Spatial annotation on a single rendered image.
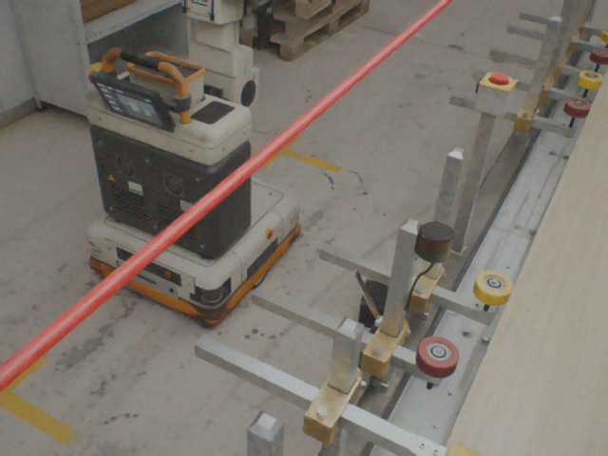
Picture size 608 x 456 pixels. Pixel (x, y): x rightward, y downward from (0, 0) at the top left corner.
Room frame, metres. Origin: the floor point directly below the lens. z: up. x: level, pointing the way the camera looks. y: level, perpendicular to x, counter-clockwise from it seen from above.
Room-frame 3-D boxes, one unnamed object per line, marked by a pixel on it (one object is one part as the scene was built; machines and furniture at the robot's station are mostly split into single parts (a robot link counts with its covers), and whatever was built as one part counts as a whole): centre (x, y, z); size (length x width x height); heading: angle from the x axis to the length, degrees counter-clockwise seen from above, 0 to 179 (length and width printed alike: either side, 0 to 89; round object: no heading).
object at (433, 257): (0.90, -0.23, 1.11); 0.06 x 0.06 x 0.02
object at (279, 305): (0.93, -0.09, 0.84); 0.43 x 0.03 x 0.04; 64
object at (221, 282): (2.07, 0.44, 0.16); 0.67 x 0.64 x 0.25; 154
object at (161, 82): (1.97, 0.49, 0.87); 0.23 x 0.15 x 0.11; 64
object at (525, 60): (2.48, -0.90, 0.80); 0.43 x 0.03 x 0.04; 64
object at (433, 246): (0.90, -0.23, 1.14); 0.06 x 0.06 x 0.02
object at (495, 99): (1.38, -0.41, 1.18); 0.07 x 0.07 x 0.08; 64
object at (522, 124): (2.02, -0.73, 0.80); 0.14 x 0.06 x 0.05; 154
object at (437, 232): (0.90, -0.23, 1.04); 0.06 x 0.06 x 0.22; 64
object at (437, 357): (0.84, -0.27, 0.85); 0.08 x 0.08 x 0.11
